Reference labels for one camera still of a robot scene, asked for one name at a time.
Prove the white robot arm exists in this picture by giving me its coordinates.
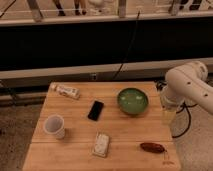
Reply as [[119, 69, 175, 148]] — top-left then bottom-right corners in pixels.
[[160, 61, 213, 125]]

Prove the dark red chili pepper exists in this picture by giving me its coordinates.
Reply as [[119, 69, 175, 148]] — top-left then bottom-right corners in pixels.
[[140, 143, 165, 153]]

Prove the green ceramic bowl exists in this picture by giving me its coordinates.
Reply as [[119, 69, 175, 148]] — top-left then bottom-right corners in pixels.
[[117, 88, 149, 116]]

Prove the white wrapped snack bar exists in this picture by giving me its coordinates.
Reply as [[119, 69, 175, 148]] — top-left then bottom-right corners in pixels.
[[50, 84, 80, 99]]

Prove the black cable beside table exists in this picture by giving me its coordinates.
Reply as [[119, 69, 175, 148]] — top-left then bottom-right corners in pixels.
[[171, 102, 199, 139]]

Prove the black hanging cable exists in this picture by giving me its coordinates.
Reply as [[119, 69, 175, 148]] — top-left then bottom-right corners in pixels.
[[111, 10, 141, 81]]

